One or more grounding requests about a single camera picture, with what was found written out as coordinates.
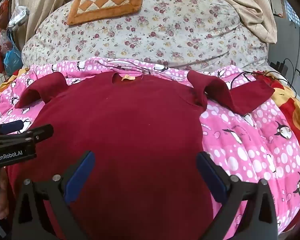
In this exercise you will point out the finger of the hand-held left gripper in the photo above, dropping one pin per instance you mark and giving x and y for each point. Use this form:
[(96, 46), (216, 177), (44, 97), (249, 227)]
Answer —
[(40, 133), (12, 127)]

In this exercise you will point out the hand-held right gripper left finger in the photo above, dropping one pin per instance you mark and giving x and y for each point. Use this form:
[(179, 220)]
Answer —
[(80, 175)]

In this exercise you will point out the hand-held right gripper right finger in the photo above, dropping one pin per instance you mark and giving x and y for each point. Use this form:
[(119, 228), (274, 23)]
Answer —
[(210, 175)]

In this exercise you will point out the dark red sweater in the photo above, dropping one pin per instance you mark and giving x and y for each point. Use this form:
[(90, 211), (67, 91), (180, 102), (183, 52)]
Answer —
[(127, 130)]

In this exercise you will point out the person's left hand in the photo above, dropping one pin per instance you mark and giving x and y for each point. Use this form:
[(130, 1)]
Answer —
[(2, 197)]

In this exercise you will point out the pink penguin print blanket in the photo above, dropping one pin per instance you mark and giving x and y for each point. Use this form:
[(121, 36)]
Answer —
[(252, 142)]

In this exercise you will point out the blue plastic bag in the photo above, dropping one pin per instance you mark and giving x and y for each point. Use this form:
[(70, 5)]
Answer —
[(12, 60)]

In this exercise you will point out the red hanging cloth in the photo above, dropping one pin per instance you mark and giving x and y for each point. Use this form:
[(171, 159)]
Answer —
[(0, 25)]

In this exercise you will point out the white plastic bag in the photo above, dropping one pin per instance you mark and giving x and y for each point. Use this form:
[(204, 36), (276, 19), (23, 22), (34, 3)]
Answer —
[(18, 17)]

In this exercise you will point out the orange checkered cushion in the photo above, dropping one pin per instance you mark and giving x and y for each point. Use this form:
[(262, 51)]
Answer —
[(102, 2)]

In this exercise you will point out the floral bed sheet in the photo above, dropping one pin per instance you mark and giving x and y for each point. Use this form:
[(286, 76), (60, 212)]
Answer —
[(177, 30)]

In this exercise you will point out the small tiled window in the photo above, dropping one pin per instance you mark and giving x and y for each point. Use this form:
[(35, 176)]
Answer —
[(293, 12)]

